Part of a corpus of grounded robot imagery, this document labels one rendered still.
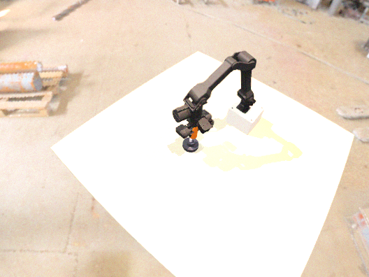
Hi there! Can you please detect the orange knob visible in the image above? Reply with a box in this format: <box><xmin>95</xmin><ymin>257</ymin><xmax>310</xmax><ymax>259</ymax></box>
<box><xmin>191</xmin><ymin>127</ymin><xmax>198</xmax><ymax>139</ymax></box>

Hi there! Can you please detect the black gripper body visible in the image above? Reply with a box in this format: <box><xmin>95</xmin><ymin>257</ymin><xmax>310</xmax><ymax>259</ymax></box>
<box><xmin>175</xmin><ymin>109</ymin><xmax>212</xmax><ymax>139</ymax></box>

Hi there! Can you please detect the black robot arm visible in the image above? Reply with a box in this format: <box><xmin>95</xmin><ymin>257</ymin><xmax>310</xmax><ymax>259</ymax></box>
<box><xmin>172</xmin><ymin>50</ymin><xmax>256</xmax><ymax>134</ymax></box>

